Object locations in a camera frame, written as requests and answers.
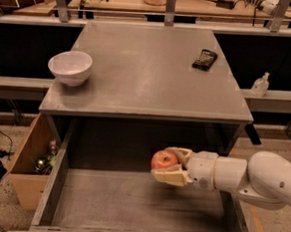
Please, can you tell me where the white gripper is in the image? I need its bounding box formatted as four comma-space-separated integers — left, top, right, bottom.
150, 146, 218, 191

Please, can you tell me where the red apple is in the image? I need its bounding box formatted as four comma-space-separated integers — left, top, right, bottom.
150, 150, 178, 169

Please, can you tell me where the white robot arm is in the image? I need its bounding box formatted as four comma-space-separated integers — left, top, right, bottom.
150, 146, 291, 210

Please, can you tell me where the grey open top drawer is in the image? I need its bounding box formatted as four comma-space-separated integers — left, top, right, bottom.
11, 116, 248, 232

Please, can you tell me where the grey cabinet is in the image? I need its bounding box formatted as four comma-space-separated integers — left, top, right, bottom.
39, 22, 253, 143

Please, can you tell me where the dark snack packet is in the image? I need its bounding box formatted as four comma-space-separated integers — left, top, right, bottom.
192, 49, 217, 72

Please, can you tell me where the clear sanitizer pump bottle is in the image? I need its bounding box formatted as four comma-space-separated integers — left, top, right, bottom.
250, 73, 270, 98

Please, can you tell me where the white ceramic bowl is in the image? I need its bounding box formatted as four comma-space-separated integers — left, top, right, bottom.
48, 51, 93, 87

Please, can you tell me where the wooden box of items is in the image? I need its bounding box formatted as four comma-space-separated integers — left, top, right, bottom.
9, 114, 60, 210

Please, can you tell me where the wooden background workbench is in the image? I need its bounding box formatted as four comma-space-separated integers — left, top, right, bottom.
12, 0, 291, 34

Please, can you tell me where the metal railing frame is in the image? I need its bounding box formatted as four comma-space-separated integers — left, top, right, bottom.
0, 0, 291, 37

